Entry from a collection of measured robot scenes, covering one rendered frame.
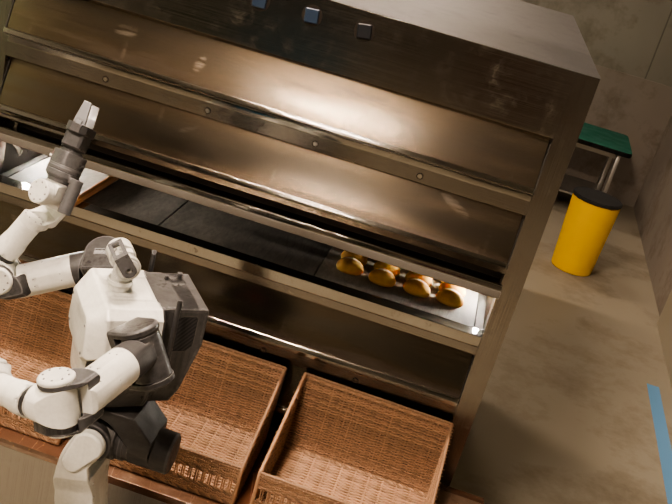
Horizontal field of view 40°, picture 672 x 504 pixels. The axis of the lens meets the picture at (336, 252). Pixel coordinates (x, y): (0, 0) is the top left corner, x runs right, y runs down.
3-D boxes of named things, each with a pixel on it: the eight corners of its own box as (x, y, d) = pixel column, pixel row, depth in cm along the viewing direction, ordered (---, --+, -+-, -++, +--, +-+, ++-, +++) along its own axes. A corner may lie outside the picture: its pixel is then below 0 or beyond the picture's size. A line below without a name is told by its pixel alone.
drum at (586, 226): (545, 267, 740) (573, 195, 716) (548, 251, 777) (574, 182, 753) (594, 283, 734) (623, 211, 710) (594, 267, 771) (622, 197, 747)
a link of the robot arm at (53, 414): (-11, 418, 195) (48, 445, 185) (-18, 375, 192) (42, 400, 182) (30, 398, 204) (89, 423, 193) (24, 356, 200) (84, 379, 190)
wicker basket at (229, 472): (128, 381, 340) (141, 316, 330) (273, 430, 335) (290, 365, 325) (68, 452, 295) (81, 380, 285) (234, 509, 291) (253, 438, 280)
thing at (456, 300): (361, 219, 383) (364, 207, 381) (471, 254, 379) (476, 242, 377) (332, 271, 327) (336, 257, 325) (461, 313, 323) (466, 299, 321)
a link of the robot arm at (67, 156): (104, 135, 248) (87, 176, 248) (71, 121, 248) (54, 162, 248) (93, 129, 236) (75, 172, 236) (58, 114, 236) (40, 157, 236)
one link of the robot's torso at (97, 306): (161, 357, 264) (185, 246, 250) (193, 429, 236) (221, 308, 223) (55, 358, 250) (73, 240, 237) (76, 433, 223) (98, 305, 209)
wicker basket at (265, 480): (285, 432, 336) (303, 368, 325) (433, 485, 330) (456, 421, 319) (244, 511, 291) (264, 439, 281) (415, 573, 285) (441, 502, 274)
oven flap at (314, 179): (-1, 109, 315) (16, 53, 314) (505, 269, 299) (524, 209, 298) (-7, 107, 310) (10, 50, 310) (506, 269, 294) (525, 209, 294)
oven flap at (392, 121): (7, 34, 305) (25, -23, 304) (531, 195, 289) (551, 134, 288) (1, 31, 300) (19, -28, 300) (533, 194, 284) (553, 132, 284)
